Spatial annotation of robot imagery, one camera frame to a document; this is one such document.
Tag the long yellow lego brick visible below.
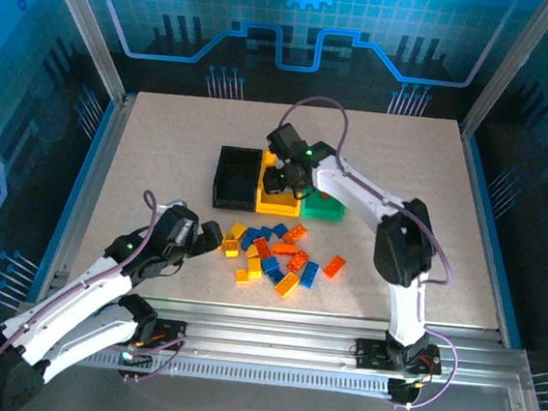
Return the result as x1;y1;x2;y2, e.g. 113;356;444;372
273;270;302;300

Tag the long blue lego brick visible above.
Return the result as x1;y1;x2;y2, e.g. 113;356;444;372
299;260;321;289

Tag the yellow plastic container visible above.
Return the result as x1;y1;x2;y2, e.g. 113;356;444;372
253;148;308;218

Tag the green plastic container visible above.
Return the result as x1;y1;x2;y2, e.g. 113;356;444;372
299;188;348;223

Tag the black plastic container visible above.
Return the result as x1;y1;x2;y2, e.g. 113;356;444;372
210;144;266;214

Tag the small black connector box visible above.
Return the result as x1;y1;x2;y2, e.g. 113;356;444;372
388;377;422;409
116;349;155;380

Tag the grey metal panel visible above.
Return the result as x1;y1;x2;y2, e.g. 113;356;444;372
59;343;548;411

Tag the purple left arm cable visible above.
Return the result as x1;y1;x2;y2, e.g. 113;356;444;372
0;175;164;411

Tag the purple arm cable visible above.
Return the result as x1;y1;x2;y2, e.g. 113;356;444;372
0;175;164;411
253;93;483;411

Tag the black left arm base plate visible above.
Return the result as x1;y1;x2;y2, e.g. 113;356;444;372
146;317;190;353

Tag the aluminium table side rail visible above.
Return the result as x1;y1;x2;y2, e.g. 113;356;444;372
34;86;138;310
439;124;547;351

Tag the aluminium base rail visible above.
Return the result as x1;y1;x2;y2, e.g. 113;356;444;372
13;281;533;389

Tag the slotted grey cable duct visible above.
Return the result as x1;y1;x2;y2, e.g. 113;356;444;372
83;345;397;398

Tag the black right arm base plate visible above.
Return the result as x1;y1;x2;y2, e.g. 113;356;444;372
352;337;445;379

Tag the aluminium frame post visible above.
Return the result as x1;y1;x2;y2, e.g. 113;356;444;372
25;0;138;107
458;0;548;145

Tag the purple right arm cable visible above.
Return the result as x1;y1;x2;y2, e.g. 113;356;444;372
253;93;483;411

